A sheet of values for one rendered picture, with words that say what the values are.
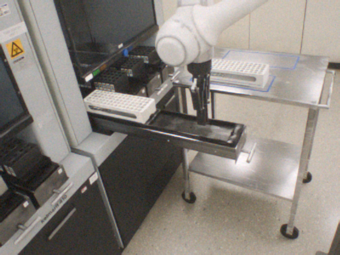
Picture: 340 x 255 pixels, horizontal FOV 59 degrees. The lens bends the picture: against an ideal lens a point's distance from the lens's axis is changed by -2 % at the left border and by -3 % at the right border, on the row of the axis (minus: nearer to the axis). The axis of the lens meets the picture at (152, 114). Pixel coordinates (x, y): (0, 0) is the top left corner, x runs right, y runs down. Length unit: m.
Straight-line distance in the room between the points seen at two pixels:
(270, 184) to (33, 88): 1.18
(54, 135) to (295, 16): 2.61
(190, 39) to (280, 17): 2.62
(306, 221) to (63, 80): 1.44
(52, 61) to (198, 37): 0.57
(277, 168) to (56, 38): 1.25
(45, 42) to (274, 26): 2.58
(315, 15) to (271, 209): 1.96
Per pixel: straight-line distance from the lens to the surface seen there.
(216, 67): 1.35
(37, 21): 1.05
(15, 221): 1.02
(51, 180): 1.06
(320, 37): 3.29
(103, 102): 1.23
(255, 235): 1.78
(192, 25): 0.69
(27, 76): 1.03
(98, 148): 1.21
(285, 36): 3.31
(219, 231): 1.78
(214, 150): 1.04
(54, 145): 1.15
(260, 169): 1.71
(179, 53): 0.67
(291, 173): 1.71
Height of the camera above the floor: 1.46
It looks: 33 degrees down
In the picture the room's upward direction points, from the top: 9 degrees counter-clockwise
